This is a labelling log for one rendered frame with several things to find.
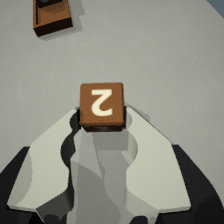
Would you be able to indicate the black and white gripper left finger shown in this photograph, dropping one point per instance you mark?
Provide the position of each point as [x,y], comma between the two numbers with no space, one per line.
[37,181]

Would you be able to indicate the orange wooden tray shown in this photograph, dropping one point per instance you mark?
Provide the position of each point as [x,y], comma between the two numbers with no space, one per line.
[41,16]

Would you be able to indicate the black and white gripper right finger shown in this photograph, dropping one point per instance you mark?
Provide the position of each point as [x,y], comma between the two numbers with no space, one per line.
[163,183]

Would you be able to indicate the brown number cube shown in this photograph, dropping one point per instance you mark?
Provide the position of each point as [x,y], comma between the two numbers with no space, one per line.
[44,3]
[102,107]

